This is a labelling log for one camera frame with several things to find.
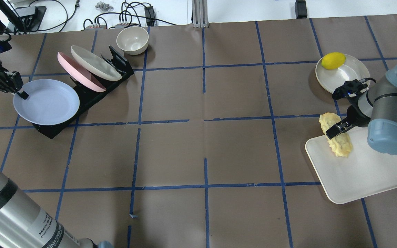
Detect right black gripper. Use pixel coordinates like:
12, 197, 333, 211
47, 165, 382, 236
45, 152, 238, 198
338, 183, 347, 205
325, 103, 371, 140

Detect light blue plate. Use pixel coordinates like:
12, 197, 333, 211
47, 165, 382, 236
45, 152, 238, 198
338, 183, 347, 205
13, 79, 80, 126

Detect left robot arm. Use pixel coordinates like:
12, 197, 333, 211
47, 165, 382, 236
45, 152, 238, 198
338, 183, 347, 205
0, 171, 112, 248

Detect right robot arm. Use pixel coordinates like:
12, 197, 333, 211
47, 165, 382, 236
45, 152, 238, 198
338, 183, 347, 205
326, 65, 397, 155

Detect cream round plate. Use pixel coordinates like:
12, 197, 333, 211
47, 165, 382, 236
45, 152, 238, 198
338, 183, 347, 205
315, 54, 370, 94

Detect pink plate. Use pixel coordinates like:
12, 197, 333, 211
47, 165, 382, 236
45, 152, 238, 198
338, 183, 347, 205
57, 52, 106, 92

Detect cream plate in rack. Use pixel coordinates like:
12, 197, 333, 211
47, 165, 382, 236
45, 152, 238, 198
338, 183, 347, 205
71, 45, 122, 82

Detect cream rectangular tray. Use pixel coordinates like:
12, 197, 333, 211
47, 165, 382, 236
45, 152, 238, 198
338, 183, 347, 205
305, 127, 397, 204

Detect black dish rack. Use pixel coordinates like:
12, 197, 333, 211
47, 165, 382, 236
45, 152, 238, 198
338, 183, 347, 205
31, 45, 134, 139

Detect yellow lemon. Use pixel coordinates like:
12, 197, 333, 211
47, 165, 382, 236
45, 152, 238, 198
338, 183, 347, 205
321, 52, 346, 70

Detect black monitor stand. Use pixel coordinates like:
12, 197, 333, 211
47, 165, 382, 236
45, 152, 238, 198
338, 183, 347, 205
0, 0, 47, 33

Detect cream bowl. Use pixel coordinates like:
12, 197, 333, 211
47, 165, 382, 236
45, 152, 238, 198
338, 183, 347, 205
116, 26, 149, 55

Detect black power adapter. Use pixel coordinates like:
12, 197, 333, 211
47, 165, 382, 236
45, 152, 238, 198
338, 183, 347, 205
294, 0, 308, 19

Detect aluminium frame post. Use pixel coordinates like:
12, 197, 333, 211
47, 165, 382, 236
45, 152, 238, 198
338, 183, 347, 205
192, 0, 209, 28

